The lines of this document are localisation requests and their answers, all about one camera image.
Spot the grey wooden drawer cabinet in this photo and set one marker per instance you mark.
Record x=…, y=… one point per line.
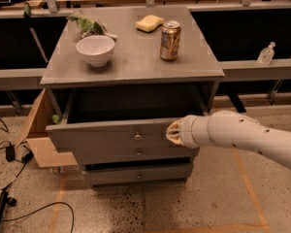
x=114, y=118

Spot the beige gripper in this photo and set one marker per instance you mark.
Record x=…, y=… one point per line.
x=185, y=132

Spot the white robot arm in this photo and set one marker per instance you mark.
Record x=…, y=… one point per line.
x=227, y=129

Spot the grey drawer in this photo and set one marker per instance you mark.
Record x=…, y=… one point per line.
x=139, y=174
x=98, y=155
x=109, y=118

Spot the black power adapter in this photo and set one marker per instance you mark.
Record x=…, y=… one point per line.
x=10, y=153

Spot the cardboard box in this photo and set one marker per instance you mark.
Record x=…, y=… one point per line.
x=34, y=132

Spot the green chip bag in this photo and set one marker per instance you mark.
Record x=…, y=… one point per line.
x=89, y=27

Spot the grey metal rail frame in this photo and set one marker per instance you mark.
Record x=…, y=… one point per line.
x=249, y=68

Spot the grey bottom drawer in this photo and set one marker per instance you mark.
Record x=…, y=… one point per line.
x=139, y=174

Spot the yellow sponge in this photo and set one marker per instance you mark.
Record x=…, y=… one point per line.
x=149, y=23

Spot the clear sanitizer bottle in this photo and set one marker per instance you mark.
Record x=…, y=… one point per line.
x=266, y=55

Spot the white ceramic bowl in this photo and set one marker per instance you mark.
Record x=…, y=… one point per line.
x=96, y=50

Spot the grey top drawer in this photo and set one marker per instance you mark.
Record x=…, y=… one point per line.
x=109, y=118

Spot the gold soda can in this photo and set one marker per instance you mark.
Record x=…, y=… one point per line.
x=170, y=37

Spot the grey middle drawer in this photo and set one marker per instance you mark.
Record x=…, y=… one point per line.
x=98, y=155

